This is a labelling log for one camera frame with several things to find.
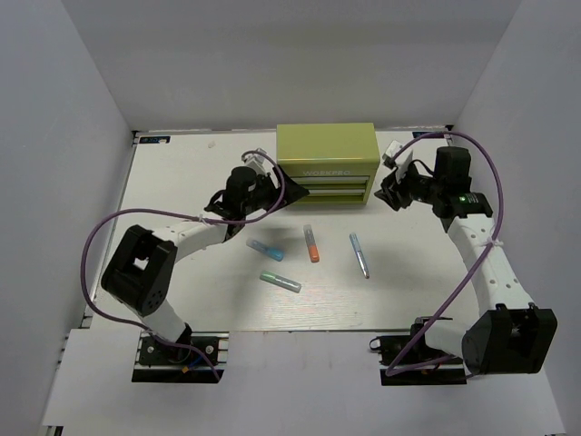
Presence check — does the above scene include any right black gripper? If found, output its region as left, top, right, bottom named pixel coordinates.
left=374, top=160, right=444, bottom=211

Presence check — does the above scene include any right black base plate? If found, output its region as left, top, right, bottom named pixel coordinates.
left=369, top=332, right=468, bottom=387

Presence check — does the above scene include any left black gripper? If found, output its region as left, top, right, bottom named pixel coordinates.
left=241, top=164, right=309, bottom=215

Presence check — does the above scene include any green Workpro drawer chest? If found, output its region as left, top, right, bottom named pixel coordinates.
left=276, top=123, right=379, bottom=204

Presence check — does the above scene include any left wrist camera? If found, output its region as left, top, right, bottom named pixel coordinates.
left=241, top=148, right=267, bottom=174

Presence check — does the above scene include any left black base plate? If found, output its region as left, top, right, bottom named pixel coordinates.
left=132, top=332, right=229, bottom=384

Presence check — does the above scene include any orange cap highlighter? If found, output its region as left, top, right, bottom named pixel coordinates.
left=303, top=224, right=320, bottom=263

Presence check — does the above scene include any blue cap highlighter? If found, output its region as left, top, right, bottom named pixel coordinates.
left=246, top=238, right=284, bottom=262

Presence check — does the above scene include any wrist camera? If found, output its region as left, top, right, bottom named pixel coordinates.
left=241, top=148, right=267, bottom=174
left=382, top=140, right=413, bottom=183

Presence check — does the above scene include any left blue table sticker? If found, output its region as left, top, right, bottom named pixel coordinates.
left=138, top=135, right=171, bottom=144

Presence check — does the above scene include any green cap highlighter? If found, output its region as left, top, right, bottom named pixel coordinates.
left=260, top=271, right=301, bottom=293

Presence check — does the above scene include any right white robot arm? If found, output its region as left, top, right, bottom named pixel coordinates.
left=375, top=141, right=557, bottom=376

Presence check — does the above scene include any blue table sticker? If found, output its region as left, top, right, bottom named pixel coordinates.
left=412, top=131, right=447, bottom=139
left=138, top=135, right=171, bottom=144

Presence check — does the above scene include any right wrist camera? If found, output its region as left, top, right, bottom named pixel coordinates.
left=382, top=140, right=413, bottom=183

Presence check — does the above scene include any right blue table sticker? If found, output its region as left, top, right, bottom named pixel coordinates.
left=412, top=131, right=447, bottom=139

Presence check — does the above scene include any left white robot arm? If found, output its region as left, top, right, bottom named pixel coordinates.
left=101, top=165, right=310, bottom=362

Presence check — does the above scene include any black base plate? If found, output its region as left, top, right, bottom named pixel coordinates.
left=369, top=332, right=468, bottom=387
left=132, top=332, right=229, bottom=384

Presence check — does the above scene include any blue silver pen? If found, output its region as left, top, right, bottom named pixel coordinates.
left=350, top=233, right=369, bottom=279

